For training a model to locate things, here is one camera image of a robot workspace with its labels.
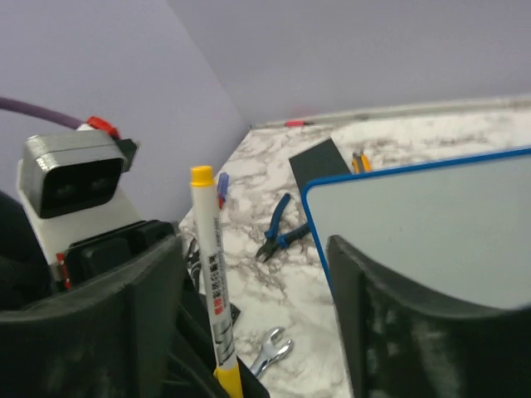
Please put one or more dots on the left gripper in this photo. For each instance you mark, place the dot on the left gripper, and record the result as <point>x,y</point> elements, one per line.
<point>86,259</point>

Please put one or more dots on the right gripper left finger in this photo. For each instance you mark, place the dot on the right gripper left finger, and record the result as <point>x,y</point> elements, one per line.
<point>109,337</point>

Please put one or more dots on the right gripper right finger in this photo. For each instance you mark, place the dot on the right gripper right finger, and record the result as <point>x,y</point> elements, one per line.
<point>402,339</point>

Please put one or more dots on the yellow white marker pen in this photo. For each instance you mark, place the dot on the yellow white marker pen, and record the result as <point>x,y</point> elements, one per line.
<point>209,237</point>

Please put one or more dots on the blue framed whiteboard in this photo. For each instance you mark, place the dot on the blue framed whiteboard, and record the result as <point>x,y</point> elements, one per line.
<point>460,226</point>

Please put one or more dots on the silver open-end wrench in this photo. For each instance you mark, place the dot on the silver open-end wrench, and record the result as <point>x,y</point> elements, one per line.
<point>270,352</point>

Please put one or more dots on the blue red screwdriver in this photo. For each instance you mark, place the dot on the blue red screwdriver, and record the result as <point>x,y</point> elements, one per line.
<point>222,187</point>

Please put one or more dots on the yellow black utility knife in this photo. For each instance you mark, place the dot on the yellow black utility knife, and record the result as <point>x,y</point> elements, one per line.
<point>360,163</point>

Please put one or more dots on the black flat pad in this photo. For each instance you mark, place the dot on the black flat pad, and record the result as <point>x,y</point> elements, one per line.
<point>321,160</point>

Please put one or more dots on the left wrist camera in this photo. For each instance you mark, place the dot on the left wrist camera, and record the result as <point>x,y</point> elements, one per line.
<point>68,184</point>

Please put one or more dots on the black handled wire stripper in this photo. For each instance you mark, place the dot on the black handled wire stripper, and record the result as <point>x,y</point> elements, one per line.
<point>194,267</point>

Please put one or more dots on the red marker on rail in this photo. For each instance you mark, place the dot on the red marker on rail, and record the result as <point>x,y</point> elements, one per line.
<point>298,123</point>

